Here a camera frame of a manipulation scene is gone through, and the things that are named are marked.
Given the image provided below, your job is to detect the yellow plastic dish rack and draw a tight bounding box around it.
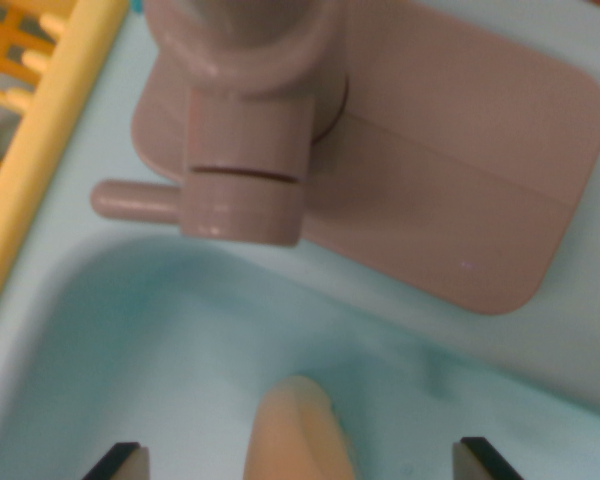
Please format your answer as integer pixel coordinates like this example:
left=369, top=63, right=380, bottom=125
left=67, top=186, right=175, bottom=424
left=0, top=0, right=131, bottom=341

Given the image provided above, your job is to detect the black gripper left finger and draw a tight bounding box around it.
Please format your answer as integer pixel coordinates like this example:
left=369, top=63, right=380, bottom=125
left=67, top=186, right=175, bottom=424
left=82, top=441, right=152, bottom=480

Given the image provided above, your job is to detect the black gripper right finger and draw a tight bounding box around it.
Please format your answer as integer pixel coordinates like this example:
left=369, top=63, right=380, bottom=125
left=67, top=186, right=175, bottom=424
left=453, top=436, right=524, bottom=480

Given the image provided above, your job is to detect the grey toy faucet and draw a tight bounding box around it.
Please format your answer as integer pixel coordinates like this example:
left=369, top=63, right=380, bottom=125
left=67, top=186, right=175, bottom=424
left=90, top=0, right=600, bottom=316

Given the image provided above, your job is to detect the cream toy detergent bottle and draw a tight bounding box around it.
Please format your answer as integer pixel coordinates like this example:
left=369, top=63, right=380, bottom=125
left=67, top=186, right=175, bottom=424
left=247, top=375, right=356, bottom=480

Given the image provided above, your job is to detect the light blue toy sink unit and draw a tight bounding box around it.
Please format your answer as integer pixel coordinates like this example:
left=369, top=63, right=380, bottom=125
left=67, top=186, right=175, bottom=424
left=0, top=0, right=600, bottom=480

